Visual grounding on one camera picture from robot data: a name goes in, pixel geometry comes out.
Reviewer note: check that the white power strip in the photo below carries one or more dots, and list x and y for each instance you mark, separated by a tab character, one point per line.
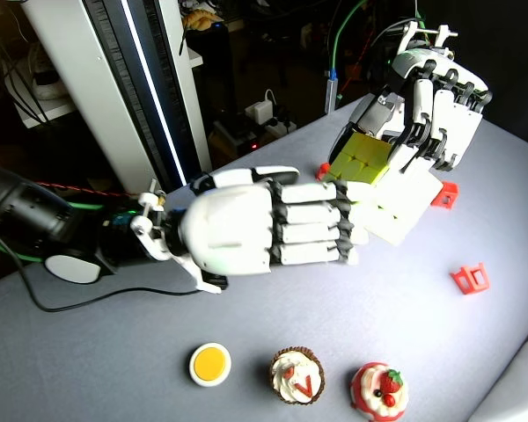
281	127

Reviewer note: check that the black box with red light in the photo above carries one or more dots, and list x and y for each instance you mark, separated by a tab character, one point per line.
237	136

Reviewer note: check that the blue white adapter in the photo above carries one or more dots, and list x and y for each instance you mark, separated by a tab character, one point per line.
331	94

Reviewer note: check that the grey table cloth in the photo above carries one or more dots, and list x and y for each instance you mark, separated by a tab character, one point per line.
422	329

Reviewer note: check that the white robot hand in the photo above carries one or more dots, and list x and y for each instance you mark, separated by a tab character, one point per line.
455	118
229	228

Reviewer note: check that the Rubik's cube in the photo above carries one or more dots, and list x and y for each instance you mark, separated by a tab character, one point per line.
361	162

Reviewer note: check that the toy cupcake brown wrapper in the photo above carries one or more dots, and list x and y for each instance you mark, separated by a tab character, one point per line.
297	376

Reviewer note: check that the toy bread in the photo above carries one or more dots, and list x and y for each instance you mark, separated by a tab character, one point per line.
198	19

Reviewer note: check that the toy strawberry cream cake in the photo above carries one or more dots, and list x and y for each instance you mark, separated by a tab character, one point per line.
378	393

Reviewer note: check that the white shoe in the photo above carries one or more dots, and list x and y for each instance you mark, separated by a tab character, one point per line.
48	85

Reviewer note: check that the white button with yellow cap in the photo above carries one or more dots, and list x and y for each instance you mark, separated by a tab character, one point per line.
209	364

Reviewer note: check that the white charger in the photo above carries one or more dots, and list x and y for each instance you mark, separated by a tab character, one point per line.
260	112

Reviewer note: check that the white column with black strips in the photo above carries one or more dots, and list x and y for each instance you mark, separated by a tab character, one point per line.
70	66

